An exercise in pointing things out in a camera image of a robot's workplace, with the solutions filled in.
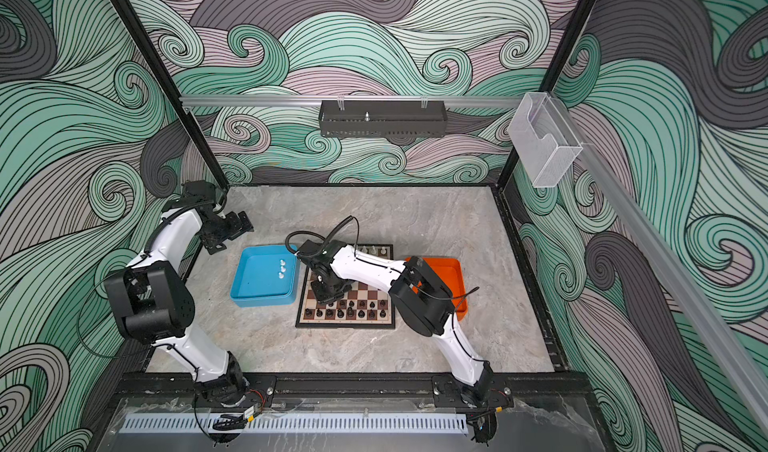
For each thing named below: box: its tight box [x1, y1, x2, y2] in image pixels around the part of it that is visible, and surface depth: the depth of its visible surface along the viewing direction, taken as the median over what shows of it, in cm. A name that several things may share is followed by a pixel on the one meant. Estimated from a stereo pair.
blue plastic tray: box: [230, 244, 301, 307], surface depth 97 cm
